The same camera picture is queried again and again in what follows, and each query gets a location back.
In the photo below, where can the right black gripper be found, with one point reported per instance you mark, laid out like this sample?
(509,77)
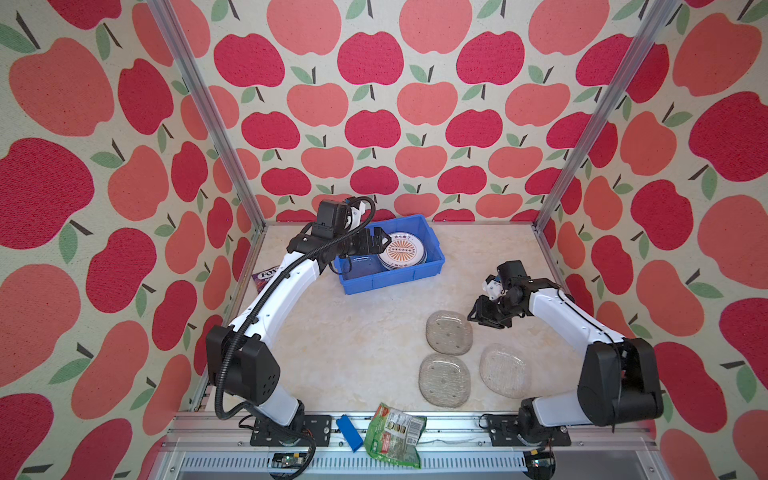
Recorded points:
(480,307)

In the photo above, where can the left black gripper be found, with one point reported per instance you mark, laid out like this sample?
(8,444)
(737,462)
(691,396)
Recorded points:
(378,245)

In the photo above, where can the orange sunburst plate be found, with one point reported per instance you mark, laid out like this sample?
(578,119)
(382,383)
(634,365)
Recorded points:
(404,250)

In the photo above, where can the clear glass plate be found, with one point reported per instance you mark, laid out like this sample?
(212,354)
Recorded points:
(449,333)
(504,372)
(362,266)
(444,380)

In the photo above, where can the clear glass plate bottom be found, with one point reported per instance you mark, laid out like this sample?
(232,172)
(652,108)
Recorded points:
(444,380)

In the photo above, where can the clear glass plate top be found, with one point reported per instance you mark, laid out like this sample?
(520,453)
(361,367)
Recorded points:
(362,266)

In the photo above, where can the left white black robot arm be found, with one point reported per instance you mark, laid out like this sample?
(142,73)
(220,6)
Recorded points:
(241,365)

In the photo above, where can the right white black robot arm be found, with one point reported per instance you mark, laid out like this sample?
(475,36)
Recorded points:
(619,380)

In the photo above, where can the blue plastic bin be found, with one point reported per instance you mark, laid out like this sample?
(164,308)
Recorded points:
(417,225)

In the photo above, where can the Fox's berries candy bag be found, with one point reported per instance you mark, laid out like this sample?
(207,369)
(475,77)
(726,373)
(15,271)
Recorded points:
(262,278)

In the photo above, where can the green snack packet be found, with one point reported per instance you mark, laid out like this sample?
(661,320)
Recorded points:
(392,437)

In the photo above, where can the blue rectangular block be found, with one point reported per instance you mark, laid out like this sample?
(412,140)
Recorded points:
(351,435)

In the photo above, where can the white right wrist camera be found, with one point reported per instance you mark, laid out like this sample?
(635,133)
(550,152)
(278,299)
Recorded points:
(493,288)

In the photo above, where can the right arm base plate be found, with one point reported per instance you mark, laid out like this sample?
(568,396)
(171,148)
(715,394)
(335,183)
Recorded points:
(509,431)

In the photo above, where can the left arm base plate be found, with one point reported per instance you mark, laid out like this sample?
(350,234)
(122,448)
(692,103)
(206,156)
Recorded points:
(310,430)

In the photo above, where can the aluminium left corner post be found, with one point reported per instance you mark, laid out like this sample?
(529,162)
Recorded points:
(172,31)

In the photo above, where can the aluminium corner post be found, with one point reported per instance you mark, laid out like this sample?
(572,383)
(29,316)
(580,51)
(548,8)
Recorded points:
(650,28)
(172,31)

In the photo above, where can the aluminium front frame rail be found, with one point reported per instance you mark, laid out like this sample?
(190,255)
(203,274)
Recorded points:
(431,445)

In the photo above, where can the aluminium right corner post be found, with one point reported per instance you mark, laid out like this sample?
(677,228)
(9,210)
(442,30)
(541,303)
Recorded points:
(650,28)

